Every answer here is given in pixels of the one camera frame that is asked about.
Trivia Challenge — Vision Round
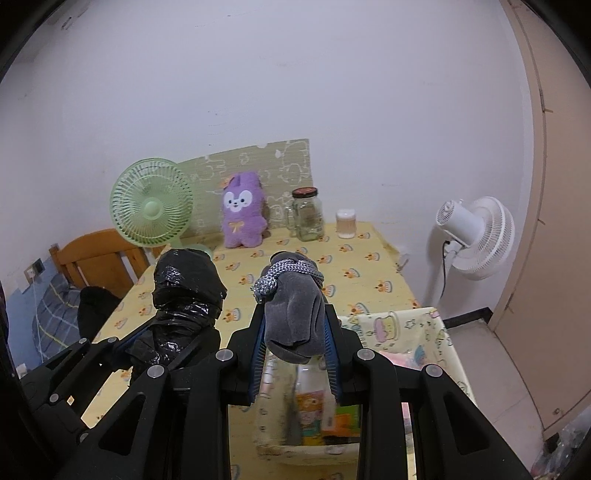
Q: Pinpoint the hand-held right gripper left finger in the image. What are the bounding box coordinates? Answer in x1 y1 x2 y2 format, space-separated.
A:
60 302 269 480

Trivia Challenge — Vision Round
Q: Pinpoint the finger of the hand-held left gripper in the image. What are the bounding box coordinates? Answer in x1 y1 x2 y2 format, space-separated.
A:
21 323 158 441

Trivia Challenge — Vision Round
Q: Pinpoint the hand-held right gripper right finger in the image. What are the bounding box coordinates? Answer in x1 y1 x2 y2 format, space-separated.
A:
322 305 532 480

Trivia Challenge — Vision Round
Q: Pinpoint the cartoon printed tissue pack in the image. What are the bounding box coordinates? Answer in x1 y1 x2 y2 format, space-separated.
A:
293 362 338 448

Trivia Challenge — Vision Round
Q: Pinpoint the grey drawstring pouch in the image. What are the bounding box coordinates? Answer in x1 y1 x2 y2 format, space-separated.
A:
250 250 329 364

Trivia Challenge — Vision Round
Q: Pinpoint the yellow printed fabric storage box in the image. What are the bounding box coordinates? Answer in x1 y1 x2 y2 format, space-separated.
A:
253 307 476 467

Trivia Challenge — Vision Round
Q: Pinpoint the black plastic bag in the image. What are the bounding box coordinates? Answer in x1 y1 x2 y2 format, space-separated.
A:
124 248 228 384

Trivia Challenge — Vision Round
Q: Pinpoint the black cloth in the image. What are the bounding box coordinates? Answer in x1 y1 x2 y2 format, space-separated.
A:
76 286 123 344

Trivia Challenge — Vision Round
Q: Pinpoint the orange packet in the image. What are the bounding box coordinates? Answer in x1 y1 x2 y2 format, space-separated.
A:
323 404 363 439

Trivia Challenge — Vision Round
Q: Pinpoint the blue plaid bedding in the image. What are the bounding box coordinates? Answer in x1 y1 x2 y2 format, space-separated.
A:
32 272 86 365

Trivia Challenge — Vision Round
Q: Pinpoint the yellow printed tablecloth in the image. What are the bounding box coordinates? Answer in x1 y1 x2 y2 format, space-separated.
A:
81 222 462 480

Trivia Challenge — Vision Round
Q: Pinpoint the wooden chair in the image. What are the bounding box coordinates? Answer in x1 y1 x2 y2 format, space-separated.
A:
48 228 167 298

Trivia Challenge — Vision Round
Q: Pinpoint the purple plush toy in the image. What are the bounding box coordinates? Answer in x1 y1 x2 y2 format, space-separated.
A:
220 172 269 248

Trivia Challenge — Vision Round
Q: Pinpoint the cotton swab container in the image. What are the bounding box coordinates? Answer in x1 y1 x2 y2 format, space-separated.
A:
336 209 358 238

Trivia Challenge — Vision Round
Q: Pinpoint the glass jar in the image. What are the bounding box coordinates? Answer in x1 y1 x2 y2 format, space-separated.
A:
287 187 325 242

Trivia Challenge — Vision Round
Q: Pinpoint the green desk fan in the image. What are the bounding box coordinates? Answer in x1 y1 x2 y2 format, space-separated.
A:
109 158 213 266

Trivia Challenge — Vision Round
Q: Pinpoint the green patterned board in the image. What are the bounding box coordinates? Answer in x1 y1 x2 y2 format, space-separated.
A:
178 137 315 241

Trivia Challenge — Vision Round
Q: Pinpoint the white standing fan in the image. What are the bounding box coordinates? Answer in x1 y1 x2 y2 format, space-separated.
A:
425 196 515 319

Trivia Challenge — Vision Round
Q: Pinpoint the beige wardrobe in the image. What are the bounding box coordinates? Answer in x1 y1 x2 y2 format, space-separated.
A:
489 0 591 435

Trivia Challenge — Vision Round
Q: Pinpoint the wall socket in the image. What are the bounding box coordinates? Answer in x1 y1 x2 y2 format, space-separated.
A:
23 258 47 284

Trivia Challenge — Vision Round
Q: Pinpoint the black fan cable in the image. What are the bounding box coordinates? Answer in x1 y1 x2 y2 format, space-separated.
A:
441 237 462 301

